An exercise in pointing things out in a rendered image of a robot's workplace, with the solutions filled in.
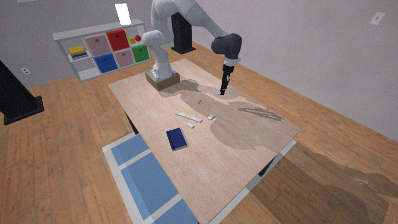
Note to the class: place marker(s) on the dark blue notebook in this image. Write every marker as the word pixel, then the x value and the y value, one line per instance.
pixel 176 139

